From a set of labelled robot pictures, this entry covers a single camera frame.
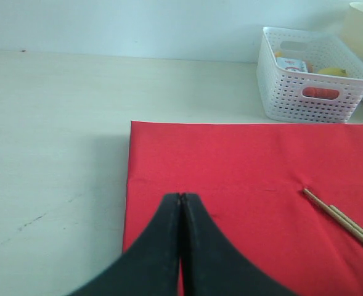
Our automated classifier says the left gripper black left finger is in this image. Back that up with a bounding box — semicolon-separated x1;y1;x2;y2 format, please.
70;194;181;296

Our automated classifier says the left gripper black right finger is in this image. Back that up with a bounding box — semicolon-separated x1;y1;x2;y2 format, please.
179;193;295;295

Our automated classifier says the red grilled sausage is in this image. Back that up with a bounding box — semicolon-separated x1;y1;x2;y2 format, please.
302;87;340;100

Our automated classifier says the white milk carton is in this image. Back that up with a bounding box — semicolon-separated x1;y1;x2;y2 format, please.
276;57;308;73

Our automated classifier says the yellow cheese wedge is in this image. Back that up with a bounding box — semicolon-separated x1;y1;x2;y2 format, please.
274;51;283;57

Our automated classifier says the yellow lemon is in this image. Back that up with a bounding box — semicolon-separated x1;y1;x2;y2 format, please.
317;67;348;77

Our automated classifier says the red scalloped table mat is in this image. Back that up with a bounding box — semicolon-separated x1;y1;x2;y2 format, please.
123;121;363;295

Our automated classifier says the left wooden chopstick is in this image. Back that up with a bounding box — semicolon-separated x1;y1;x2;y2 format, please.
303;188;363;245

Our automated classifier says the wooden chopstick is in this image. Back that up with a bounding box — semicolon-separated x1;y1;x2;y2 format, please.
303;188;363;245
329;205;363;235

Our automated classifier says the right wooden chopstick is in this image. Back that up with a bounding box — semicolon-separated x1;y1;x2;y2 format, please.
329;205;363;235

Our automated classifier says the white perforated plastic basket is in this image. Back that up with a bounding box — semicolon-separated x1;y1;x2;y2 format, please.
256;27;363;123

